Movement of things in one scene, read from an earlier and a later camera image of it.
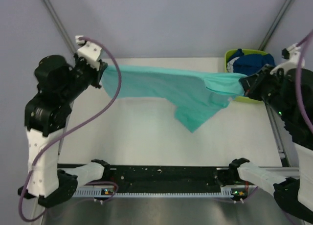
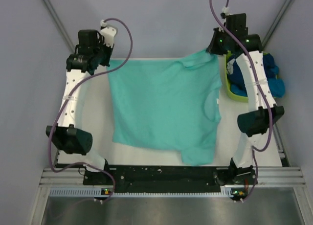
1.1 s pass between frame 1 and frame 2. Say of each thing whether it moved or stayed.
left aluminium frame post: stayed
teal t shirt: moved
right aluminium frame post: stayed
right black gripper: moved
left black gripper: moved
